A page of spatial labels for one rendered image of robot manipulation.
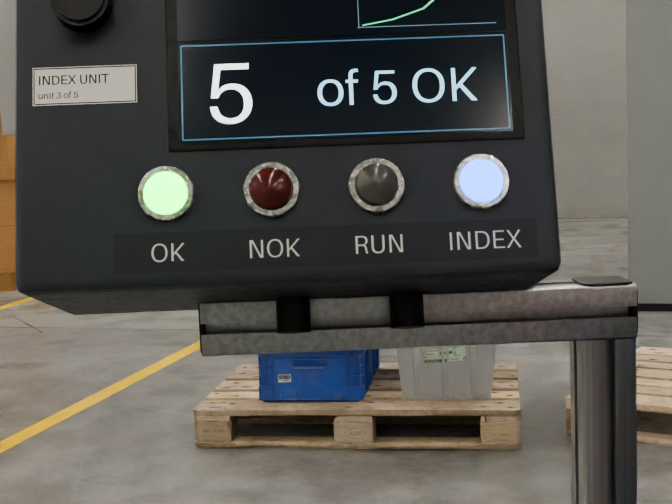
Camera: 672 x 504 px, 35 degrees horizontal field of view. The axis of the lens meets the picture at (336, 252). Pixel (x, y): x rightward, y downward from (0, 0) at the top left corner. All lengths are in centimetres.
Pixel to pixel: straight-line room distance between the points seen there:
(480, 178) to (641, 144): 615
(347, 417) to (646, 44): 350
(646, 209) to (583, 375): 608
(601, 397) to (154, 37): 30
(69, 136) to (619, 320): 30
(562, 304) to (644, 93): 608
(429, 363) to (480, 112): 348
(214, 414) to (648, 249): 344
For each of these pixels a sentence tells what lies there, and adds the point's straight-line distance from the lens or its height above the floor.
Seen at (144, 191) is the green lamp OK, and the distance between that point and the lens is 51.
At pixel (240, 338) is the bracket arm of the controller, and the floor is 103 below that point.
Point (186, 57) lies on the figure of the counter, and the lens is 53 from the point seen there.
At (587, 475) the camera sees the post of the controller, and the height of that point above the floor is 95.
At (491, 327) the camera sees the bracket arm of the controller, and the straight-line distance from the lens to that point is 59.
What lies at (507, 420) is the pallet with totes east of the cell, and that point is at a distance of 390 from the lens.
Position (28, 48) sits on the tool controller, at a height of 119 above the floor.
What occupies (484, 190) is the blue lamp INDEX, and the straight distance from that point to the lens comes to 51.
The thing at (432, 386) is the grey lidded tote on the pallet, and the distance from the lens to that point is 402.
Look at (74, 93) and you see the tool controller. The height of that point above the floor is 117.
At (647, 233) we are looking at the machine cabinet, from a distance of 669.
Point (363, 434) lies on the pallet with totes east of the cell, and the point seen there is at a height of 5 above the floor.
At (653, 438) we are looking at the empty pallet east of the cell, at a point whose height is 2.
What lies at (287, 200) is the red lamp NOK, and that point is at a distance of 51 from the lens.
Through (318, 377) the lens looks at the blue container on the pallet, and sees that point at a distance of 403.
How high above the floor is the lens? 114
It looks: 6 degrees down
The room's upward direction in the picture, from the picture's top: 2 degrees counter-clockwise
